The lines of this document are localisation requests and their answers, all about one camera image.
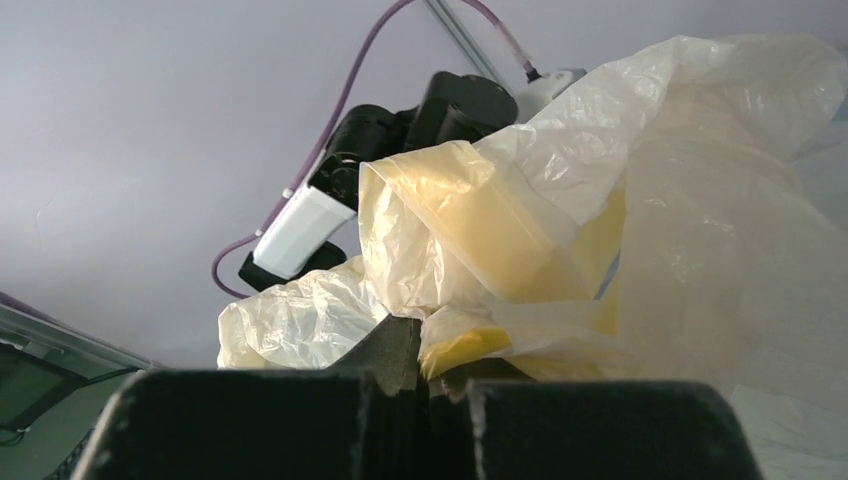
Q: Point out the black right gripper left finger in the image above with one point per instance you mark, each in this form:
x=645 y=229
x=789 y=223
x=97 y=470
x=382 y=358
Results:
x=352 y=420

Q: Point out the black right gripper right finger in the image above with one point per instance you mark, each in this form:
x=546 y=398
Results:
x=488 y=420

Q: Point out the translucent yellowish trash bag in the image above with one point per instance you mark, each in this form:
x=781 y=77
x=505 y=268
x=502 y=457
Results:
x=646 y=224

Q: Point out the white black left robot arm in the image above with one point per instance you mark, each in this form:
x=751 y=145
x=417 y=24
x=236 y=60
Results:
x=453 y=108

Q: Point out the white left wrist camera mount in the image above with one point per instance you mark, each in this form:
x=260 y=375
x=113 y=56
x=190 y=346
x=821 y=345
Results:
x=542 y=91

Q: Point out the left corner aluminium post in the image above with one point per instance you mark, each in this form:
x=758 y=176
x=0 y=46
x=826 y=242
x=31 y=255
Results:
x=464 y=40

